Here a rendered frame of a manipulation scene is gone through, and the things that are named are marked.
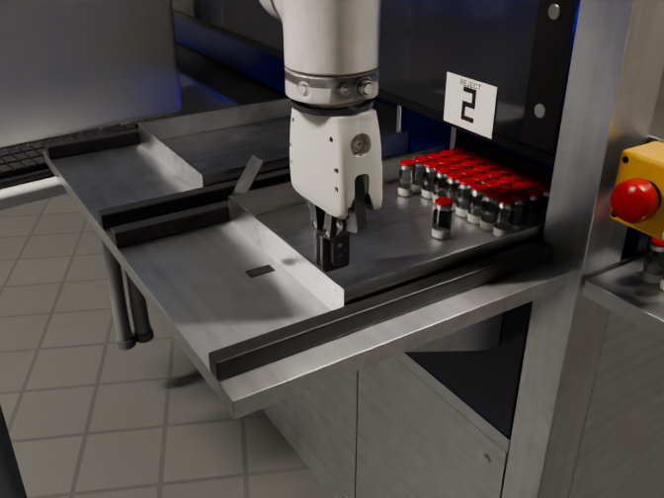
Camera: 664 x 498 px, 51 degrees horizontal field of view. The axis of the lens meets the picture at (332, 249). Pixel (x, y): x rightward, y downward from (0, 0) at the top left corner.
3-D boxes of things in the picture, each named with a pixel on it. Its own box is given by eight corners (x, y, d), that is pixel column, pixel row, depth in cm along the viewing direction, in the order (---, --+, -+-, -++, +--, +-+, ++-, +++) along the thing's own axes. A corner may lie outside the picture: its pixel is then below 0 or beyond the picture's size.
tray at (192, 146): (321, 111, 128) (321, 92, 126) (408, 152, 108) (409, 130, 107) (140, 143, 112) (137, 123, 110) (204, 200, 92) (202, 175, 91)
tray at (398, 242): (441, 168, 102) (443, 145, 101) (583, 235, 83) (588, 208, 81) (229, 221, 86) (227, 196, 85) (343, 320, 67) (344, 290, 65)
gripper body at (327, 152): (399, 96, 61) (393, 212, 66) (336, 71, 68) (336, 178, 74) (326, 109, 57) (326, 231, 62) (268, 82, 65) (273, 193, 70)
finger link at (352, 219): (381, 219, 62) (355, 237, 67) (351, 140, 63) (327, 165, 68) (371, 222, 62) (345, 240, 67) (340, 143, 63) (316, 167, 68)
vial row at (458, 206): (420, 186, 96) (422, 154, 94) (515, 235, 82) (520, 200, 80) (407, 189, 95) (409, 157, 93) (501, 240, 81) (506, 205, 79)
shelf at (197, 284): (307, 115, 132) (307, 104, 131) (615, 268, 80) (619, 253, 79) (44, 162, 110) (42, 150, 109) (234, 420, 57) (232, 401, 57)
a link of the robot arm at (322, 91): (401, 69, 60) (399, 104, 62) (345, 50, 67) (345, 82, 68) (318, 83, 56) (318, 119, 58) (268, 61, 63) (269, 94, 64)
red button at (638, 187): (627, 207, 67) (636, 168, 65) (665, 222, 64) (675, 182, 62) (602, 215, 65) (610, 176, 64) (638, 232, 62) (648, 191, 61)
